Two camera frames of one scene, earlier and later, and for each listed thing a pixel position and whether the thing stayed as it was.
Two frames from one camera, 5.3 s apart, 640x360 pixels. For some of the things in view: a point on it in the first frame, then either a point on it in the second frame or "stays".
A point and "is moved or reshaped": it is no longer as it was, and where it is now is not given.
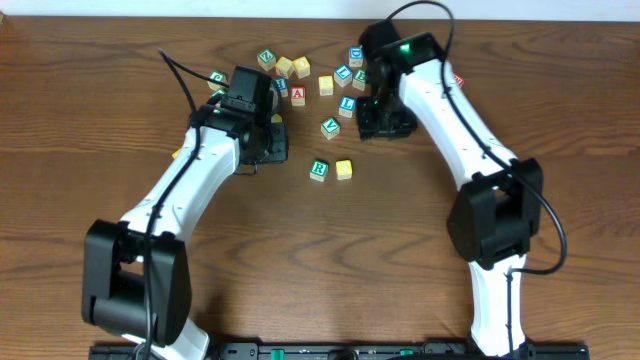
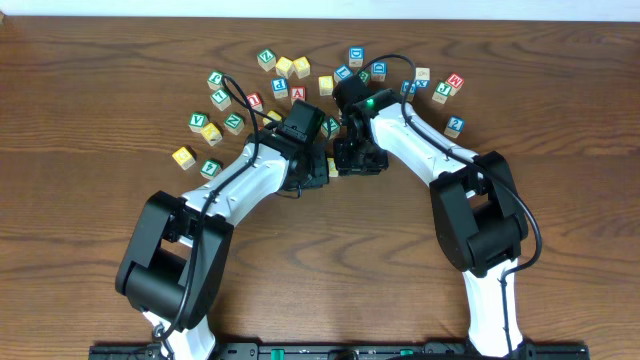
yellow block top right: [302, 66] stays
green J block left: [218, 75] stays
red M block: [459, 82] stays
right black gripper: [368, 127] to [344, 165]
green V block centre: [330, 128] stays
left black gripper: [275, 142] to [314, 174]
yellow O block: [344, 169] is moved or reshaped
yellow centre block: [326, 85] stays
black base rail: [430, 350] stays
